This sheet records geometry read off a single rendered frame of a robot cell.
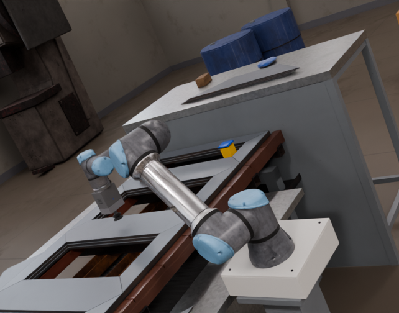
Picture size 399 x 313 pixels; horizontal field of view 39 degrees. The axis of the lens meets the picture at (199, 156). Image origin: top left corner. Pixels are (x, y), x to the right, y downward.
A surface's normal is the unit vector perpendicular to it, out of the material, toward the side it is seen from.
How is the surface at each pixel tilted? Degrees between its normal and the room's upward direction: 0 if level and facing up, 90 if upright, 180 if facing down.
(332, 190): 90
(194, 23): 90
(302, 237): 4
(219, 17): 90
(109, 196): 90
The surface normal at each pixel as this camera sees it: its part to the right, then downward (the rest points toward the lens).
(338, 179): -0.48, 0.47
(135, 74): 0.75, -0.13
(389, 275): -0.39, -0.87
